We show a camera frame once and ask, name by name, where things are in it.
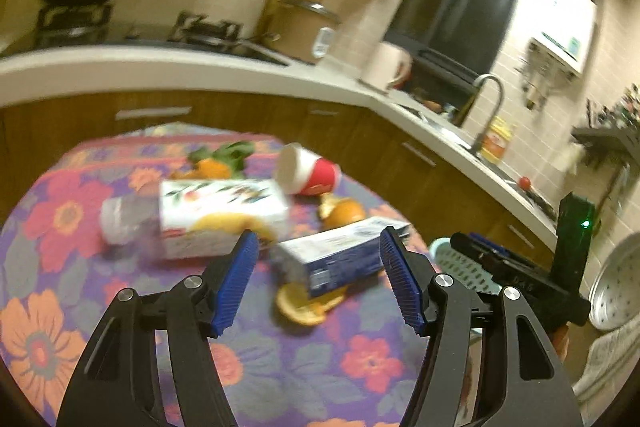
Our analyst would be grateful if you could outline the orange peel with green leaves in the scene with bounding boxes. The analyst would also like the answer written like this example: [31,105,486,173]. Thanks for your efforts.
[172,141,256,182]

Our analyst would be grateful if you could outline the black gas stove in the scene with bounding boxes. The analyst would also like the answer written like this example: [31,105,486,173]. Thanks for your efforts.
[32,4,291,68]

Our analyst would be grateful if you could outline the kitchen sink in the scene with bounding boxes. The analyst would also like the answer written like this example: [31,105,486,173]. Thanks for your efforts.
[395,102,516,182]

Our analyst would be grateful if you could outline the white electric kettle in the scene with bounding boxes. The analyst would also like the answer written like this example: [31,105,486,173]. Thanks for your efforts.
[359,41,413,90]

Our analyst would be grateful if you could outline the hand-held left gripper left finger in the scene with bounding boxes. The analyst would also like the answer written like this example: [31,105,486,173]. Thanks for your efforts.
[56,229,261,427]

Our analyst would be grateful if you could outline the red paper cup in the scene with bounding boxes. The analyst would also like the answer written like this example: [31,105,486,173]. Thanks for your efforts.
[276,143,342,196]

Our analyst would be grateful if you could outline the beige rice cooker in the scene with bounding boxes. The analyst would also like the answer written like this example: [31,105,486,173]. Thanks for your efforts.
[272,0,343,65]

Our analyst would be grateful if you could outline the white water heater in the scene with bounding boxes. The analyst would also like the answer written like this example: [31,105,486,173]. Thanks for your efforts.
[530,0,598,74]

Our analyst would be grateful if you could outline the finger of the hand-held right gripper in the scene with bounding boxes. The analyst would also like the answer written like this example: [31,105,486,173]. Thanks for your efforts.
[450,232,501,275]
[469,233,526,265]

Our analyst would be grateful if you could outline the dark window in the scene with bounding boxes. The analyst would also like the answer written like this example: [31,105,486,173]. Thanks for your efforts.
[382,0,530,128]

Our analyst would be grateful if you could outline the metal faucet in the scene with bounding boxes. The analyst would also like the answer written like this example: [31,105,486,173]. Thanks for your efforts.
[470,74,506,158]

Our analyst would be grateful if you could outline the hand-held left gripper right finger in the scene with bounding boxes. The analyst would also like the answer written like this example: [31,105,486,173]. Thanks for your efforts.
[378,227,585,427]

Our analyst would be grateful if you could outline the floral tablecloth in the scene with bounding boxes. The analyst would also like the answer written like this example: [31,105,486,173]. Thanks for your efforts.
[0,127,441,427]

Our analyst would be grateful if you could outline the clear plastic bottle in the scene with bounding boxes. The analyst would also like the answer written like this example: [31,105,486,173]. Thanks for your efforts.
[100,194,163,248]

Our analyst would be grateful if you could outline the metal drawer handle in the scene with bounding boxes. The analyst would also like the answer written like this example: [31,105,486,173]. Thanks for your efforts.
[507,224,536,250]
[115,107,192,121]
[402,142,437,166]

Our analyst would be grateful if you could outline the wall shelf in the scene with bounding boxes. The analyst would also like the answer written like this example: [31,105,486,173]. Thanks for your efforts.
[572,87,640,168]

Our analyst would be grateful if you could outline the blue and white carton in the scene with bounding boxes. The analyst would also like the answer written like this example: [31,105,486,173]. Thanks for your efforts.
[276,217,412,298]

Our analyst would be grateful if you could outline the kitchen counter with wooden cabinets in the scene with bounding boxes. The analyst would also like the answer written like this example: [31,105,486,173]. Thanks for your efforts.
[0,44,561,268]

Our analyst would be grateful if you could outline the light green plastic basket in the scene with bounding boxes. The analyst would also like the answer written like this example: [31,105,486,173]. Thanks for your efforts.
[429,237,503,298]

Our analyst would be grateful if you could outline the white fruit-print carton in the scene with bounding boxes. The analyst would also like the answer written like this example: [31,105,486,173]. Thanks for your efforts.
[159,179,291,260]

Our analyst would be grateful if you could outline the white perforated steamer tray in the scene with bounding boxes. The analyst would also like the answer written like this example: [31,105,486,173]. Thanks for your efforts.
[589,234,640,333]

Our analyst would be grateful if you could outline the yellow bottle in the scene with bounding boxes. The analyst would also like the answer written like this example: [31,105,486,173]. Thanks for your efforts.
[481,117,516,165]

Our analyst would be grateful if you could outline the water heater pipes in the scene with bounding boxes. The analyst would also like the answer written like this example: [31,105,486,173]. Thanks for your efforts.
[517,42,576,108]

